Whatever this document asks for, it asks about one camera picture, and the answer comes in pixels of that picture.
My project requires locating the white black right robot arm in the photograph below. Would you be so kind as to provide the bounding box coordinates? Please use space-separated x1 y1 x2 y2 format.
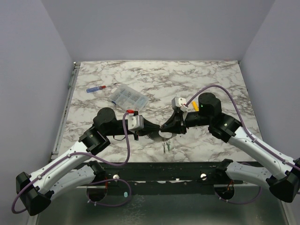
160 92 300 203

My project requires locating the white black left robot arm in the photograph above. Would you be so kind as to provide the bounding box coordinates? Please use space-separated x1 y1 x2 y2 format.
16 107 160 216

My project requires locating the green key tag key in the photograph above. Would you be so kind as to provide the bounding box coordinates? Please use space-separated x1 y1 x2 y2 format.
163 140 171 154

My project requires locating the clear plastic screw organizer box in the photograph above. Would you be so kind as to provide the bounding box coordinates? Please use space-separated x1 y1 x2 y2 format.
109 84 149 111

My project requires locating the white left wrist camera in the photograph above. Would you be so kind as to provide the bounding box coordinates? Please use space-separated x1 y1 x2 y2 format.
127 115 144 132

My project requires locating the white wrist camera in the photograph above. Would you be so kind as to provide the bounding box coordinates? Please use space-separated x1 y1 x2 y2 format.
172 97 188 112
127 115 144 132

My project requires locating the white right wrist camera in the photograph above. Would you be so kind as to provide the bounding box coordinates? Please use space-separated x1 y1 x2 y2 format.
172 97 188 112

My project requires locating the yellow handled screwdriver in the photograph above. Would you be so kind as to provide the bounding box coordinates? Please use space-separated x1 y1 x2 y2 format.
192 101 199 111

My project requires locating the black front mounting rail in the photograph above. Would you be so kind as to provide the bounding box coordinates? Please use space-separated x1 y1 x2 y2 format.
101 162 231 196

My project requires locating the blue red handled screwdriver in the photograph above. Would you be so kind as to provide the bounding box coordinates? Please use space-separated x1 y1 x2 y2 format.
86 82 118 93

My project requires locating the aluminium table edge rail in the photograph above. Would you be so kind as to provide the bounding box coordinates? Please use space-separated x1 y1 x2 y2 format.
49 61 81 162

